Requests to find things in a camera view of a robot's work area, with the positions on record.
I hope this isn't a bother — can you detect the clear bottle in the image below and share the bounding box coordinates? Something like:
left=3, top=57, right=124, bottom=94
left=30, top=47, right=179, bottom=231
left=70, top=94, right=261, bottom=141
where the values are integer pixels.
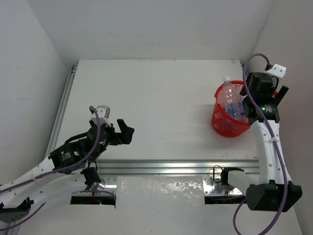
left=222, top=77, right=243, bottom=108

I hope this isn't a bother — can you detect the blue label bottle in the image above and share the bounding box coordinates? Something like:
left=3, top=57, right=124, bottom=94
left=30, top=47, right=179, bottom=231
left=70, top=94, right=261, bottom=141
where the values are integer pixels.
left=223, top=101, right=248, bottom=122

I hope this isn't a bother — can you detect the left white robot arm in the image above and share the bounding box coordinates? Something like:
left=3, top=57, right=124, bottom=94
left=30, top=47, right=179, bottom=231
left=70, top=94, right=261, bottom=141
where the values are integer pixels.
left=0, top=118, right=134, bottom=224

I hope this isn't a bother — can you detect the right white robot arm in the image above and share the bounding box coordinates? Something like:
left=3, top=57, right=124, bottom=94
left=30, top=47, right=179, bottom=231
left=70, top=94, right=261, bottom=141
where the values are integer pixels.
left=221, top=72, right=302, bottom=212

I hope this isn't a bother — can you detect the red mesh plastic bin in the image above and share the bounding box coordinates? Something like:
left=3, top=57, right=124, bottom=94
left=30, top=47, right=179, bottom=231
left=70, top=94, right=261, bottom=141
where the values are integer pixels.
left=211, top=80, right=249, bottom=138

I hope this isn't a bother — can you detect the white foam sheet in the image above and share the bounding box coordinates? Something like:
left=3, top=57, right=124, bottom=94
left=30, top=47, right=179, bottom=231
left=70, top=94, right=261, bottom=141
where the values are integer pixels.
left=116, top=176, right=204, bottom=208

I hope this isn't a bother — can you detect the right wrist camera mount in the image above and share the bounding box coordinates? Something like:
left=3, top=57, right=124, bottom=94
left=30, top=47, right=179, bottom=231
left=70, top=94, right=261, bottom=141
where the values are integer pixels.
left=265, top=64, right=287, bottom=79

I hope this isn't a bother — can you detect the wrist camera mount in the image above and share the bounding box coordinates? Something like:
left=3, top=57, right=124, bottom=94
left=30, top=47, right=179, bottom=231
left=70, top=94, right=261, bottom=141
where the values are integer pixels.
left=265, top=64, right=287, bottom=79
left=89, top=105, right=111, bottom=127

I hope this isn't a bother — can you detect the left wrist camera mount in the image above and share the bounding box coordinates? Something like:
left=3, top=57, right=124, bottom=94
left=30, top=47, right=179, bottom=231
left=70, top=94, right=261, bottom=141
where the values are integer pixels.
left=89, top=105, right=111, bottom=127

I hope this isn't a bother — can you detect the aluminium front rail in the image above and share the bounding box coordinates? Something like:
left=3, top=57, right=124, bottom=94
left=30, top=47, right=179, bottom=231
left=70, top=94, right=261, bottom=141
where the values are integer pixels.
left=97, top=160, right=259, bottom=176

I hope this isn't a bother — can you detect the left aluminium side rail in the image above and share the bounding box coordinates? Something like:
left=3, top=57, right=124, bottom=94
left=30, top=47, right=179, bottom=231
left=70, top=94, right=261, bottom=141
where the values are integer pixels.
left=45, top=64, right=78, bottom=157

